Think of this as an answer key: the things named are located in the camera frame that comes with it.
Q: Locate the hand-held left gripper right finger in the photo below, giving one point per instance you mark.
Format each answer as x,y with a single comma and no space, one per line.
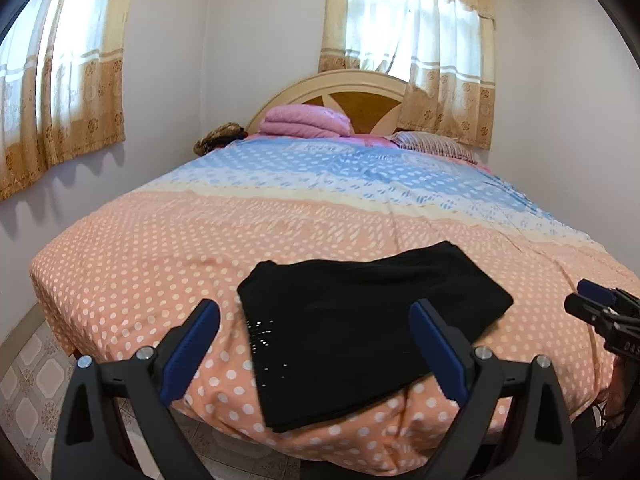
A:
440,352

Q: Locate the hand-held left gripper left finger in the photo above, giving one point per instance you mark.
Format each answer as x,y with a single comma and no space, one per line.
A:
190,350

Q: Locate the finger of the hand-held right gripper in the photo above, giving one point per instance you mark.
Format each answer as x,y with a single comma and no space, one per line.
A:
582,307
592,290

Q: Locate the black pants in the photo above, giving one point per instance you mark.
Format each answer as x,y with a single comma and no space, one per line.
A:
350,320

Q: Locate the polka dot bed sheet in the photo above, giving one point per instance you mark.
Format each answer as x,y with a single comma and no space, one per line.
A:
200,240

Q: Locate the striped pillow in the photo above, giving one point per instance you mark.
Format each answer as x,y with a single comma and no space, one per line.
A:
435,144

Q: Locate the beige floral curtain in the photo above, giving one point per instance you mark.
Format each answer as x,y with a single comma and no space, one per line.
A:
450,105
65,90

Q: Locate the folded pink blanket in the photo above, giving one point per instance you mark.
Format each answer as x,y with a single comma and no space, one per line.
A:
305,120

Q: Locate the wooden arched headboard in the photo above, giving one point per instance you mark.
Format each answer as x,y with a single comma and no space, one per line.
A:
360,102

